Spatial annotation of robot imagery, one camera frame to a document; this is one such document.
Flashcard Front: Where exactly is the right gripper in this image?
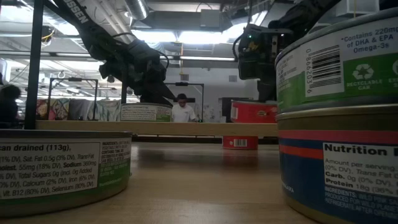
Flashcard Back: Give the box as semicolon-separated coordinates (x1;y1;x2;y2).
232;23;295;103

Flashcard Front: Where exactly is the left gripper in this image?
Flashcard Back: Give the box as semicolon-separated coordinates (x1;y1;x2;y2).
124;39;177;106

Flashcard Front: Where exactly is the red label seafood can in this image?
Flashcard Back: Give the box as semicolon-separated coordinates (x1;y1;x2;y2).
229;100;279;124
221;135;259;151

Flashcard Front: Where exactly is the blue red label salmon can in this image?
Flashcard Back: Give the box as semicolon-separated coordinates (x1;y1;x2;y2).
275;104;398;224

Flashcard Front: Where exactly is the wooden shelf board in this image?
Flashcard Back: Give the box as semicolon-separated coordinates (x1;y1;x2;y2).
35;119;279;138

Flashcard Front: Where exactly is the person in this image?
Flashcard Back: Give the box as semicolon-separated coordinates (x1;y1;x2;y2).
172;93;198;123
0;83;22;129

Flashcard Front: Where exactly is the black cabinet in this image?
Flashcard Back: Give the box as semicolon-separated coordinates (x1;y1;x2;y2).
221;97;233;123

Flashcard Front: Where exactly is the long tube lamp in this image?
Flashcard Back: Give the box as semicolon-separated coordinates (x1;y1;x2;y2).
179;55;236;62
18;52;175;61

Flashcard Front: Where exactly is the bright light panel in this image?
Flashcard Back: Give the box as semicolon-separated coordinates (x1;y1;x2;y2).
130;11;268;45

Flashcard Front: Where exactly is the patterned cloth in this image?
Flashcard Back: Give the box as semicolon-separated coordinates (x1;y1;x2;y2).
36;98;122;122

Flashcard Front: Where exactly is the grey air handling unit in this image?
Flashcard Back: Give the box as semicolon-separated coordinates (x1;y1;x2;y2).
141;8;233;32

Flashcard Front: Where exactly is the black hanging device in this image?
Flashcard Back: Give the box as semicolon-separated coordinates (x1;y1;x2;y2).
42;26;57;46

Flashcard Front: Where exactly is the black gantry frame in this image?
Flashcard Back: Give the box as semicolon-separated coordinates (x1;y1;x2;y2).
164;82;205;123
46;77;99;121

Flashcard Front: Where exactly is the silver round air duct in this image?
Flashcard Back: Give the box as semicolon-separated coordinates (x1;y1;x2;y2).
124;0;149;21

